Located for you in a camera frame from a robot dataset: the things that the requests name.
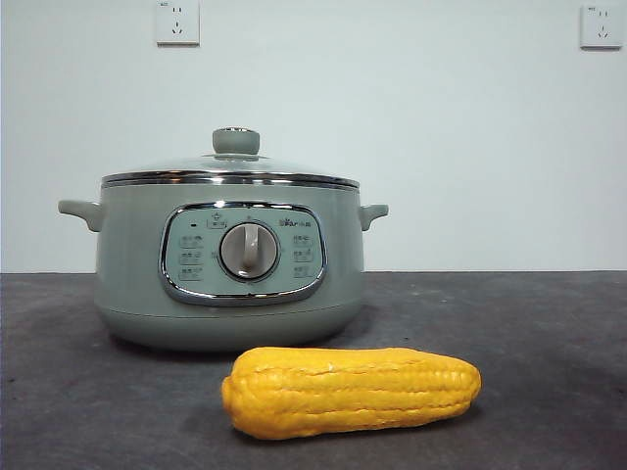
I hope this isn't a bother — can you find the pale green electric cooking pot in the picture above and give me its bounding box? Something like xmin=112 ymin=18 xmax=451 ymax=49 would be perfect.
xmin=57 ymin=179 xmax=391 ymax=354

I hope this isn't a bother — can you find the white wall socket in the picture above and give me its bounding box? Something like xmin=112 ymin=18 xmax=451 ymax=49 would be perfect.
xmin=579 ymin=4 xmax=624 ymax=51
xmin=156 ymin=0 xmax=202 ymax=49

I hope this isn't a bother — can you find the yellow corn cob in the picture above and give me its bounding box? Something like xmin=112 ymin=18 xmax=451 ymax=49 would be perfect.
xmin=220 ymin=346 xmax=483 ymax=440

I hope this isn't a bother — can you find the glass lid with green knob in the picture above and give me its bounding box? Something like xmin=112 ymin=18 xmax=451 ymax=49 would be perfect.
xmin=100 ymin=126 xmax=362 ymax=190

